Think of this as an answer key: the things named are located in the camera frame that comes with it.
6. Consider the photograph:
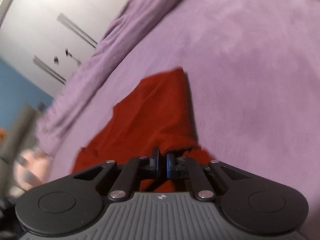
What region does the purple bed blanket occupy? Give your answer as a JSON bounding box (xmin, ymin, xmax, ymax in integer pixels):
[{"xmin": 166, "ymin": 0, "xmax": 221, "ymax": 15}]
[{"xmin": 49, "ymin": 0, "xmax": 319, "ymax": 239}]

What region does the grey sofa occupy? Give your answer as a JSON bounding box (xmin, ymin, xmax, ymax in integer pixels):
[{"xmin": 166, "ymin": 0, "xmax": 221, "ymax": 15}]
[{"xmin": 1, "ymin": 105, "xmax": 43, "ymax": 198}]

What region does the pink plush toy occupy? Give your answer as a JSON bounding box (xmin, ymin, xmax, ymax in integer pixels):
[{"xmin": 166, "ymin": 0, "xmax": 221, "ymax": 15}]
[{"xmin": 13, "ymin": 149, "xmax": 52, "ymax": 191}]

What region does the red knitted garment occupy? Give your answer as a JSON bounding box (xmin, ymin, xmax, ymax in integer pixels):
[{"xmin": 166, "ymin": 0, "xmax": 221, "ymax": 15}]
[{"xmin": 73, "ymin": 68, "xmax": 211, "ymax": 193}]

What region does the purple pillow roll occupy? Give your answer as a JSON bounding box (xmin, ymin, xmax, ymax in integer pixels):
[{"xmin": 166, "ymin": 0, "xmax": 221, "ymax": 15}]
[{"xmin": 35, "ymin": 0, "xmax": 182, "ymax": 157}]

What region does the white wardrobe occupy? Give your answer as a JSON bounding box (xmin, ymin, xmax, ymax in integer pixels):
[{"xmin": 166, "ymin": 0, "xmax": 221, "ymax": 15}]
[{"xmin": 1, "ymin": 0, "xmax": 128, "ymax": 96}]

